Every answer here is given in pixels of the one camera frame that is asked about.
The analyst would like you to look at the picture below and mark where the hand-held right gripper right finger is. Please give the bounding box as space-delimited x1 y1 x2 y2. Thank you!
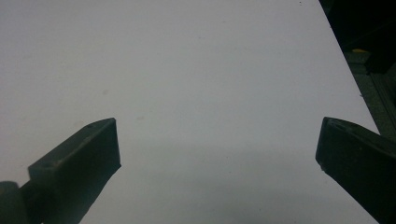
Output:
315 117 396 224

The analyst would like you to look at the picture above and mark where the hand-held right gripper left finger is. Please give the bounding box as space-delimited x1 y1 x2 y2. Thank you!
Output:
19 117 122 224

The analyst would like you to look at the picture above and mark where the dark metal stand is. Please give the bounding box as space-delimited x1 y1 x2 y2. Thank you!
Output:
342 48 396 144

